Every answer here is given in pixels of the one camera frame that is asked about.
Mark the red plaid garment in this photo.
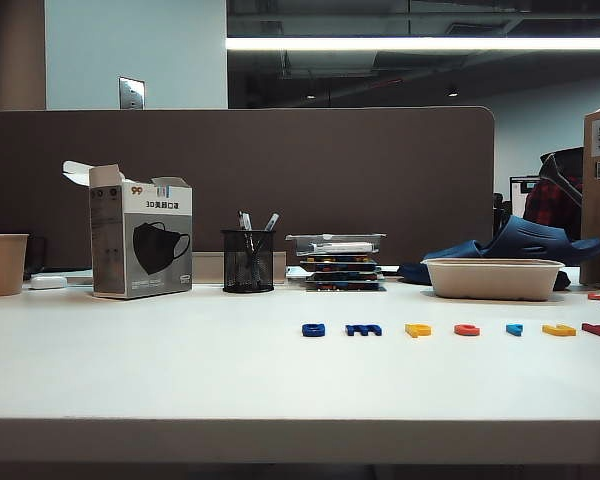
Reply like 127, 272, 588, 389
523, 174, 584, 240

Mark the letter magnet blister pack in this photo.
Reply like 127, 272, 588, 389
298, 255, 381, 273
305, 271, 384, 283
304, 280, 387, 293

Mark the grey face mask box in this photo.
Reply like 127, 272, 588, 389
62, 159, 193, 300

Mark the beige low box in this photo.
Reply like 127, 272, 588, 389
191, 251, 287, 285

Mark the black mesh pen holder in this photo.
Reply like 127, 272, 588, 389
221, 229, 276, 294

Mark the computer monitor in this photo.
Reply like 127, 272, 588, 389
509, 175, 541, 217

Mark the long ceiling light strip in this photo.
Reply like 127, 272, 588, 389
225, 36, 600, 51

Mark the dark jacket with strap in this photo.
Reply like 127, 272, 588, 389
538, 146, 585, 206

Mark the brown paper cup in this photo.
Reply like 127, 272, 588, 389
0, 232, 30, 297

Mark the brown desk partition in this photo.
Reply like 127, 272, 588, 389
0, 105, 496, 282

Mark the white earbud case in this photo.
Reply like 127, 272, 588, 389
28, 274, 69, 291

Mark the beige oval pulp tray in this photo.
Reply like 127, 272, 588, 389
421, 257, 565, 302

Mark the clear plastic tray pack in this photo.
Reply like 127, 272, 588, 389
285, 232, 387, 258

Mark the metal wall switch plate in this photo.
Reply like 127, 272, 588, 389
118, 76, 147, 110

